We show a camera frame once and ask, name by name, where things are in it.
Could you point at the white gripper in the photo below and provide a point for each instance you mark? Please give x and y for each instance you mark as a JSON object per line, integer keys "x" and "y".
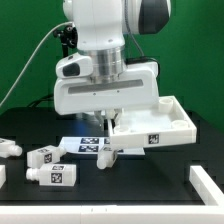
{"x": 77, "y": 90}

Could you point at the white square tabletop part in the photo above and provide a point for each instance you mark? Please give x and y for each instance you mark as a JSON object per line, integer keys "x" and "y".
{"x": 164, "y": 124}

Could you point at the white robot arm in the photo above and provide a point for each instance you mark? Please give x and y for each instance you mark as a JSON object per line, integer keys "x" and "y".
{"x": 102, "y": 24}

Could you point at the white marker sheet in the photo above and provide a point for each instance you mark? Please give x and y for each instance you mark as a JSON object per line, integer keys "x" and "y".
{"x": 85, "y": 145}

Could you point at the white block left edge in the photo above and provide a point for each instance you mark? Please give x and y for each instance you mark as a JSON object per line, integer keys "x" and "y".
{"x": 2, "y": 175}

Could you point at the white L-shaped fence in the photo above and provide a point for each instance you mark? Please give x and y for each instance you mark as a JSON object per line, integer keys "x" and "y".
{"x": 211, "y": 212}

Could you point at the black camera stand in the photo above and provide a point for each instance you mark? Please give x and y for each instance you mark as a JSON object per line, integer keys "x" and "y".
{"x": 68, "y": 37}

